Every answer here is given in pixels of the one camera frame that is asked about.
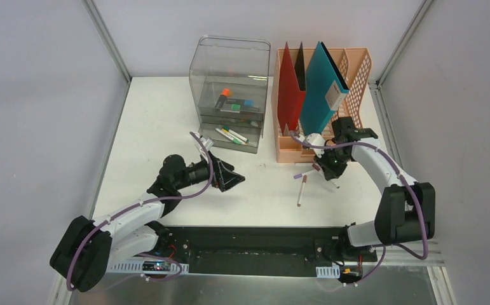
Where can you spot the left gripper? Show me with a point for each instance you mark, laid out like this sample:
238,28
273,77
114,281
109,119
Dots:
217,175

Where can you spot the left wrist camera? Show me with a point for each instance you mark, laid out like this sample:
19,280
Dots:
206,143

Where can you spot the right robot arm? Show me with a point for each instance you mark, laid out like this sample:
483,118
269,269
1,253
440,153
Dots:
406,211

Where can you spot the black highlighter orange cap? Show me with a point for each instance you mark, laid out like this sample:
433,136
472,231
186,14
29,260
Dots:
225,93

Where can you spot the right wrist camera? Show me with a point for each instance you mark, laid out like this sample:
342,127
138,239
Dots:
316,139

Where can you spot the white marker green tip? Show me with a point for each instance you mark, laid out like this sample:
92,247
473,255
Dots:
224,134

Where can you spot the black highlighter blue cap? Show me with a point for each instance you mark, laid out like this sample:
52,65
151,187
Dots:
238,101

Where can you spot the black highlighter green cap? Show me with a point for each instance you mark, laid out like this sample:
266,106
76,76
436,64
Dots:
234,108

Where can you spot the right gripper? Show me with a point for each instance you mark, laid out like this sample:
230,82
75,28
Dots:
330,172

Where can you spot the red folder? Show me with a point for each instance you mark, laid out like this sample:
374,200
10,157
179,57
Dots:
291,90

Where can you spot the clear grey drawer organizer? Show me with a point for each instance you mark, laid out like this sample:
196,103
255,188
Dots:
228,77

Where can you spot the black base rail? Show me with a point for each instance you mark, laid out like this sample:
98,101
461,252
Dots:
259,251

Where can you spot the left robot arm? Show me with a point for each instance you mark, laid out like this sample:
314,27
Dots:
89,247

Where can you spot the teal blue folder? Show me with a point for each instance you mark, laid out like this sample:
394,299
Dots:
326,88

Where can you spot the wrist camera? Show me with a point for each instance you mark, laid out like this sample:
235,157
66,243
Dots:
316,139
206,143

